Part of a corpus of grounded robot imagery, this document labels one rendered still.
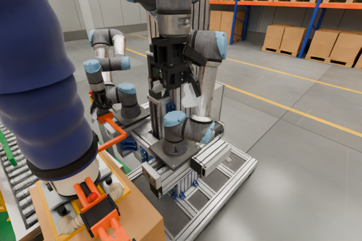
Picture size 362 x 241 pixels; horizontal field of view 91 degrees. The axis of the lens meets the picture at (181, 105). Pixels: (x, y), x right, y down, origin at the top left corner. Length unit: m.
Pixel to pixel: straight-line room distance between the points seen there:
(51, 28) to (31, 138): 0.31
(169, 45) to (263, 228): 1.91
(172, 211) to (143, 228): 0.87
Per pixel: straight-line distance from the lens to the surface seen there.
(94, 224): 0.71
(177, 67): 0.42
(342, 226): 2.46
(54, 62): 0.59
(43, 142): 0.67
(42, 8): 0.58
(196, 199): 1.85
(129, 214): 0.99
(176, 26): 0.40
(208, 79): 0.83
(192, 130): 0.88
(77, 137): 0.70
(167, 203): 1.83
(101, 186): 0.94
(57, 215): 0.93
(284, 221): 2.21
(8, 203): 1.81
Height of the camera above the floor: 1.80
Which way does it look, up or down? 32 degrees down
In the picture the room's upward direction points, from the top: straight up
